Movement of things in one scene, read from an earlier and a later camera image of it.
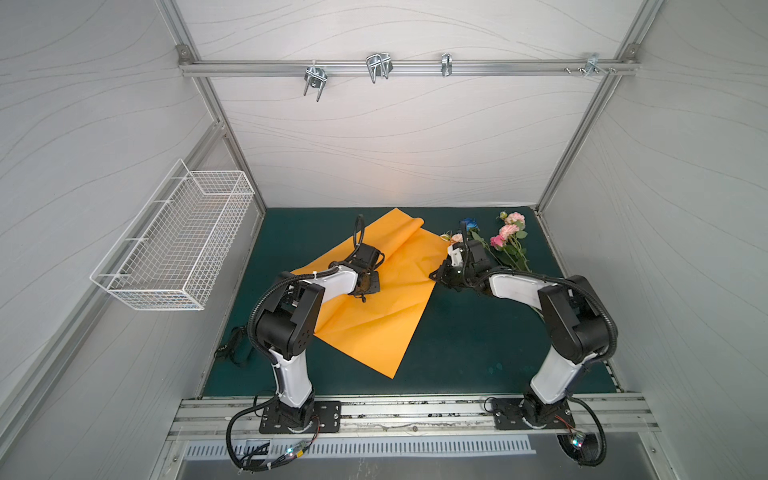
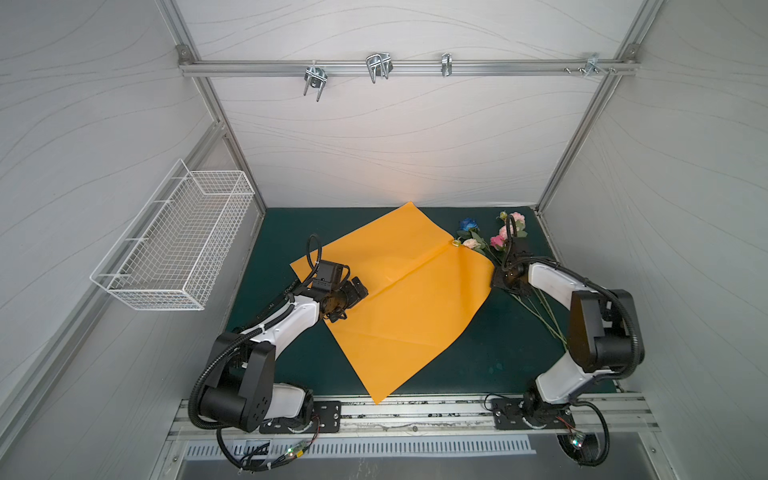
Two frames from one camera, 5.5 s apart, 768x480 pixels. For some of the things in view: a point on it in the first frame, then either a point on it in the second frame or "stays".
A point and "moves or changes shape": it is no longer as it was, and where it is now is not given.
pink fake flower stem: x=509 y=239 stays
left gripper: x=374 y=286 to x=352 y=296
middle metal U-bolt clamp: x=379 y=65 stays
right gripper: x=450 y=276 to x=504 y=280
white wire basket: x=172 y=252 stays
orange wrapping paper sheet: x=376 y=330 moves or changes shape
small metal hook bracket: x=446 y=64 stays
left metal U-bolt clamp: x=315 y=77 stays
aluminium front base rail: x=410 y=418 stays
